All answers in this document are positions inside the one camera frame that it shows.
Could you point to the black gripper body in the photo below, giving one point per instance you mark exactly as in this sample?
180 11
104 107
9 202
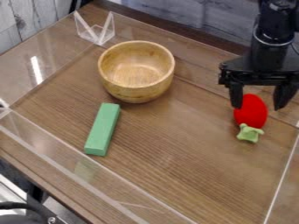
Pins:
237 70

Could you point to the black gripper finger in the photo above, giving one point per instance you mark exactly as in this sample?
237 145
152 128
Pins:
235 91
284 93

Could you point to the red plush strawberry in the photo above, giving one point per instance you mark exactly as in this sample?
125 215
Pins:
251 118

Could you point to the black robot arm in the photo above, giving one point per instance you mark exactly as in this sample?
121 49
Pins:
267 65

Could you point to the wooden bowl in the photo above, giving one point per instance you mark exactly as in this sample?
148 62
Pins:
136 70

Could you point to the green rectangular block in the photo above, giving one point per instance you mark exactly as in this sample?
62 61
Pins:
101 130

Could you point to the black equipment lower left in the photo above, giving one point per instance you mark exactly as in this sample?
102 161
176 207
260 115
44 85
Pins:
17 211

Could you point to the clear acrylic tray wall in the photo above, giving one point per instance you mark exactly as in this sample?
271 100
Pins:
176 168

